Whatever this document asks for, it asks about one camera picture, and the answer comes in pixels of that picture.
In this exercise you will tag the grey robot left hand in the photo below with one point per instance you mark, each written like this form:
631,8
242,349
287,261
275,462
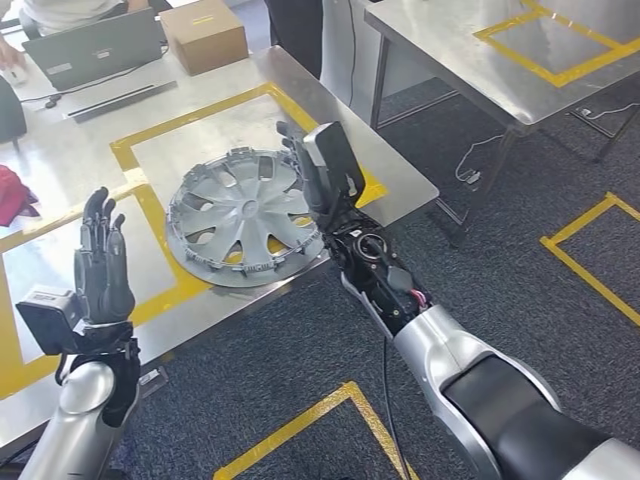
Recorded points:
105,278

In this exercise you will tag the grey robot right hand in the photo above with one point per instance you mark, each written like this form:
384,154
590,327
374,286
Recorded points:
300,159

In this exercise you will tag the silver plastic hubcap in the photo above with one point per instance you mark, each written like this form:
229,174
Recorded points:
244,212

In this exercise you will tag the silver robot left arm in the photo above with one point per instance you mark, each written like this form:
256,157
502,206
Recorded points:
80,417

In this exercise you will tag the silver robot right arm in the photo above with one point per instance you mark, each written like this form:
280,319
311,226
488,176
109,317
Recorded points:
450,371

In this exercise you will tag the steel top workbench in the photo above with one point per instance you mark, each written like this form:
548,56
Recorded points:
75,159

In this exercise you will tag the silver floor socket box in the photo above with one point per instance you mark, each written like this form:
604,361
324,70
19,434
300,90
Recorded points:
152,381

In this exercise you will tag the red object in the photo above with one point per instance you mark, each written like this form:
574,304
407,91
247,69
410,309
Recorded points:
12,195

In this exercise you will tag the cardboard box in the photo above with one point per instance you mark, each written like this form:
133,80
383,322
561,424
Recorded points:
205,36

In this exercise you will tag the black flat bar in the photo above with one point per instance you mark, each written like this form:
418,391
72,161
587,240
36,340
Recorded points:
120,102

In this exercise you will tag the black bag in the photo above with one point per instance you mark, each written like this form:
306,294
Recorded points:
10,112

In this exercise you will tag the grey laptop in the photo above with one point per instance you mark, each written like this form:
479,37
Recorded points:
95,50

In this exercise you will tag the white computer mouse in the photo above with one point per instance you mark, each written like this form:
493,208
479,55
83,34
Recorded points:
16,75

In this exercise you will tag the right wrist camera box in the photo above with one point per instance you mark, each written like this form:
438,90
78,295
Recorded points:
337,162

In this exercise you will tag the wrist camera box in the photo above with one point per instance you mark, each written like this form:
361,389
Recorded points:
337,162
45,321

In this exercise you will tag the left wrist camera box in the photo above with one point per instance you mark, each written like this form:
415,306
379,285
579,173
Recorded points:
45,321

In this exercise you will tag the grey metal table frame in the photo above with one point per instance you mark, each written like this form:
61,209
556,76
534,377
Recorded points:
440,46

